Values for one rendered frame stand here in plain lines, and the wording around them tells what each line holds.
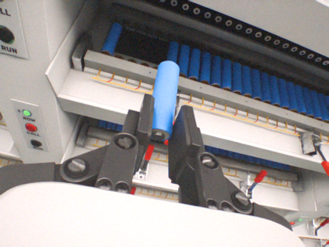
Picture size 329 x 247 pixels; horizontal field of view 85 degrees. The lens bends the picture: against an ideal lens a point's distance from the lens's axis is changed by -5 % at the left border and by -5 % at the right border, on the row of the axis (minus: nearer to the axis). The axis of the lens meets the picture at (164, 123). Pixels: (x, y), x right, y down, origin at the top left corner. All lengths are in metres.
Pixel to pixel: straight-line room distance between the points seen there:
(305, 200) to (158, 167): 0.41
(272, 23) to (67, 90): 0.27
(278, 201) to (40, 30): 0.61
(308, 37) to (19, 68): 0.34
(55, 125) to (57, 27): 0.15
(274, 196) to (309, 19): 0.46
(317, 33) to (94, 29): 0.31
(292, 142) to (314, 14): 0.23
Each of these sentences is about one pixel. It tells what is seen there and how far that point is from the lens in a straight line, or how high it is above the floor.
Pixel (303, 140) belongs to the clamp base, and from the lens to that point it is 0.42.
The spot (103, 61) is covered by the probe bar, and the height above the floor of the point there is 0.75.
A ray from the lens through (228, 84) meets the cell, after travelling 0.34.
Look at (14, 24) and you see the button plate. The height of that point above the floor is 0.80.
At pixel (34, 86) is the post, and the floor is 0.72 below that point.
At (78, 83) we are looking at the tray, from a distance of 0.30.
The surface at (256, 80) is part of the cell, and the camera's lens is 0.39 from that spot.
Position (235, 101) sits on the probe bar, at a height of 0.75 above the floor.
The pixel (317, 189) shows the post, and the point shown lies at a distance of 0.63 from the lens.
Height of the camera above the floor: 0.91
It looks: 44 degrees down
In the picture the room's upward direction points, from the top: 24 degrees clockwise
